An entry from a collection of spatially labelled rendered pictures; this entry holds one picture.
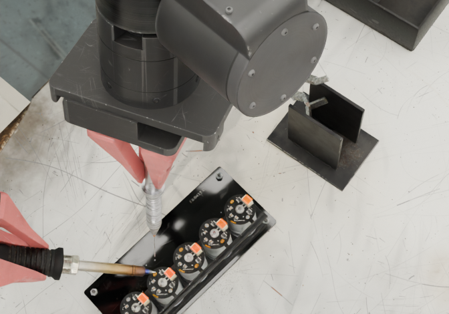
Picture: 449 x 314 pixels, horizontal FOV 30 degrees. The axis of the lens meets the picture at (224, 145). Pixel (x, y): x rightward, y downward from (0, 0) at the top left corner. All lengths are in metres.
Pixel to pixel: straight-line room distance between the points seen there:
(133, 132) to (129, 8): 0.09
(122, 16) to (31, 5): 1.34
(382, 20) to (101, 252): 0.33
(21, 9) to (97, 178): 1.03
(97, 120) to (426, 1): 0.43
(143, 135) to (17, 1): 1.31
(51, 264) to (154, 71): 0.24
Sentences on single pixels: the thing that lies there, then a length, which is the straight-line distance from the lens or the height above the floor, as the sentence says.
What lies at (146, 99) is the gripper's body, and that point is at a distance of 0.46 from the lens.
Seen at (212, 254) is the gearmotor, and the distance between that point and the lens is 0.69.
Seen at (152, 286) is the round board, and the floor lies 0.81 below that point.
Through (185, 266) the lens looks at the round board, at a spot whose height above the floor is 0.81.
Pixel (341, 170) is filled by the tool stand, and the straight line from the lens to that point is 0.74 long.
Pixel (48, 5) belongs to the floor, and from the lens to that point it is 1.75.
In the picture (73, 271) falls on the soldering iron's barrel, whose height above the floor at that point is 0.84.
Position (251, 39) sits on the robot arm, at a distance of 0.35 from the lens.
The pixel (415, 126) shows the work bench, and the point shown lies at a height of 0.75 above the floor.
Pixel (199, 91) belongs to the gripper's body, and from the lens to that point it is 0.48.
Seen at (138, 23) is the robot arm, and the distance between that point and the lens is 0.42.
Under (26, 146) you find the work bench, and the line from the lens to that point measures 0.79.
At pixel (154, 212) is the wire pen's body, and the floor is 0.90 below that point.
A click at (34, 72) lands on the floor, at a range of 1.69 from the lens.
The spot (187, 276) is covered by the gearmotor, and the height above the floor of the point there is 0.80.
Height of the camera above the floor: 1.46
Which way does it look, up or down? 69 degrees down
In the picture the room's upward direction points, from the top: 11 degrees counter-clockwise
